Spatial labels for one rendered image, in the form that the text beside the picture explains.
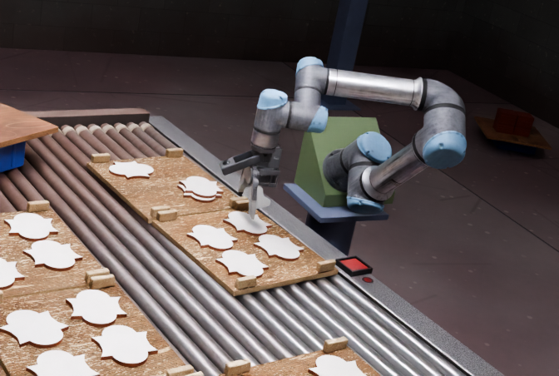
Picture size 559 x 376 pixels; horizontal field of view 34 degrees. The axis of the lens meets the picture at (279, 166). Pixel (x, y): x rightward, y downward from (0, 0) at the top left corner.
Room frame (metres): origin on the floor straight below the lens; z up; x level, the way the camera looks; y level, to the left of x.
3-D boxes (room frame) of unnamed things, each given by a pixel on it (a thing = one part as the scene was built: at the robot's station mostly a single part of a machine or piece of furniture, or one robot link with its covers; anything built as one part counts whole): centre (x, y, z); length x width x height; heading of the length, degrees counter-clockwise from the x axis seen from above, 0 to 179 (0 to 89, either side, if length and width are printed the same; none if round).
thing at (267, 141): (2.37, 0.06, 1.21); 0.08 x 0.08 x 0.05
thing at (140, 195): (2.56, 0.33, 0.93); 0.41 x 0.35 x 0.02; 40
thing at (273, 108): (2.37, 0.05, 1.29); 0.09 x 0.08 x 0.11; 98
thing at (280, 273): (2.25, 0.05, 0.93); 0.41 x 0.35 x 0.02; 41
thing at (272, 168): (2.37, 0.05, 1.13); 0.09 x 0.08 x 0.12; 110
